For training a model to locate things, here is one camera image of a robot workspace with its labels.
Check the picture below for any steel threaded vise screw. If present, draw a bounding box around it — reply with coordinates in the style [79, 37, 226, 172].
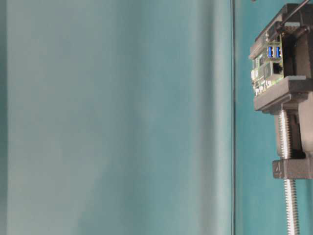
[278, 110, 300, 235]

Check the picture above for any green PCB with ports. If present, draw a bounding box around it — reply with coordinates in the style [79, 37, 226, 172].
[249, 22, 284, 97]

